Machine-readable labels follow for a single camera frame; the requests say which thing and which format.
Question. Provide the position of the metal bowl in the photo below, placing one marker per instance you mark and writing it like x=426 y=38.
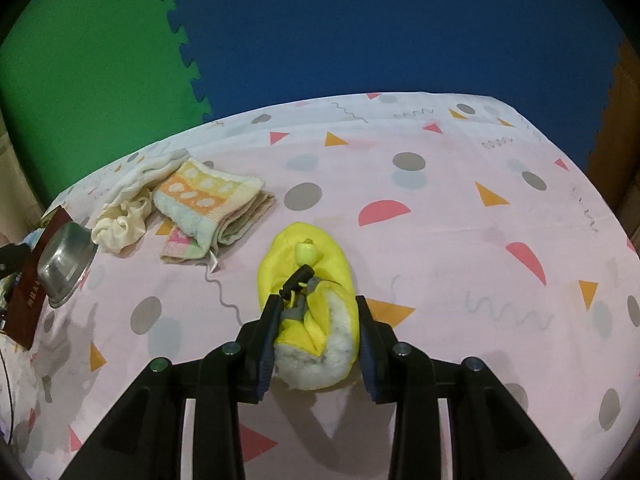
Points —
x=62 y=260

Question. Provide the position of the white cloth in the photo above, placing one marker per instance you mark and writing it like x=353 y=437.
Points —
x=145 y=172

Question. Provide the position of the green foam mat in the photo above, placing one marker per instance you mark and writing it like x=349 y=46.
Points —
x=90 y=60

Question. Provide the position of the blue foam mat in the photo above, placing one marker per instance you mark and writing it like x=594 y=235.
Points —
x=400 y=25

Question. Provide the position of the cream crumpled cloth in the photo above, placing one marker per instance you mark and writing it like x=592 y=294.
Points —
x=120 y=225

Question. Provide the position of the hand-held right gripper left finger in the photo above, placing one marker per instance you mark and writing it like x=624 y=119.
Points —
x=267 y=340

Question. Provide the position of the orange and yellow patterned towel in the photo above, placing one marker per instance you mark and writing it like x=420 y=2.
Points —
x=210 y=195

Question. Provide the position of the orange foam mat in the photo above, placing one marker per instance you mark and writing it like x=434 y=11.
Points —
x=620 y=125

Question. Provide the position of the brown box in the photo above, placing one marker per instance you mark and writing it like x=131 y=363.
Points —
x=25 y=305

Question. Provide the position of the yellow fleece-lined slipper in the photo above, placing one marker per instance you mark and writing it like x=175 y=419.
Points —
x=330 y=270

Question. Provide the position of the black object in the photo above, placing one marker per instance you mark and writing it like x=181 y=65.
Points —
x=12 y=257

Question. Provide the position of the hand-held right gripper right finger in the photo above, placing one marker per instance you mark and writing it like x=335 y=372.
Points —
x=367 y=350

